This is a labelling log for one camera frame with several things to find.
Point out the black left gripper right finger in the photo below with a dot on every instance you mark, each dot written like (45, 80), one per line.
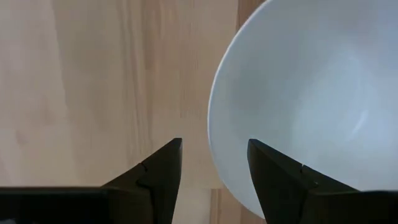
(286, 193)

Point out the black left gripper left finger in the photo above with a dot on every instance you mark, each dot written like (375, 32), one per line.
(155, 193)

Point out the white bowl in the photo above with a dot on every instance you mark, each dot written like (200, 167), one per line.
(311, 77)

